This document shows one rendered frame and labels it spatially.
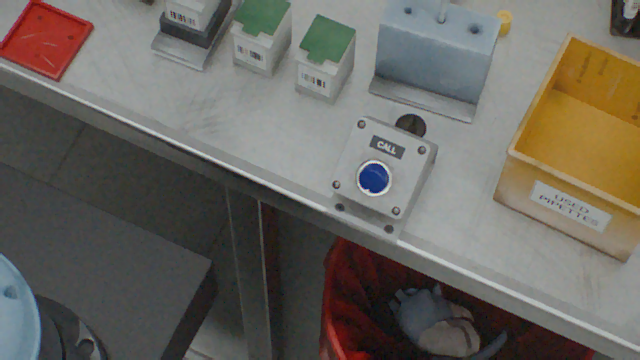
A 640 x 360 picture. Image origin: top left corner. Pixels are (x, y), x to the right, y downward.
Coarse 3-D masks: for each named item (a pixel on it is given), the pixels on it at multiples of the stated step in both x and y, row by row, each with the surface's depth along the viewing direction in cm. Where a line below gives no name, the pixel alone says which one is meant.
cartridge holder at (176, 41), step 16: (224, 0) 115; (240, 0) 119; (160, 16) 115; (224, 16) 117; (160, 32) 116; (176, 32) 115; (192, 32) 114; (208, 32) 114; (160, 48) 116; (176, 48) 116; (192, 48) 116; (208, 48) 116; (192, 64) 116
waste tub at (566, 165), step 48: (576, 48) 108; (576, 96) 114; (624, 96) 110; (528, 144) 112; (576, 144) 113; (624, 144) 113; (528, 192) 106; (576, 192) 102; (624, 192) 111; (624, 240) 105
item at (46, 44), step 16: (32, 0) 118; (32, 16) 118; (48, 16) 118; (64, 16) 118; (16, 32) 118; (32, 32) 118; (48, 32) 118; (64, 32) 118; (80, 32) 118; (0, 48) 116; (16, 48) 117; (32, 48) 117; (48, 48) 117; (64, 48) 117; (80, 48) 117; (32, 64) 115; (48, 64) 116; (64, 64) 115
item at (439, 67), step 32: (416, 0) 108; (384, 32) 108; (416, 32) 107; (448, 32) 107; (480, 32) 107; (384, 64) 113; (416, 64) 111; (448, 64) 109; (480, 64) 107; (416, 96) 114; (448, 96) 114
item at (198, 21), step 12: (168, 0) 111; (180, 0) 111; (192, 0) 111; (204, 0) 111; (216, 0) 114; (168, 12) 113; (180, 12) 112; (192, 12) 112; (204, 12) 112; (192, 24) 113; (204, 24) 113
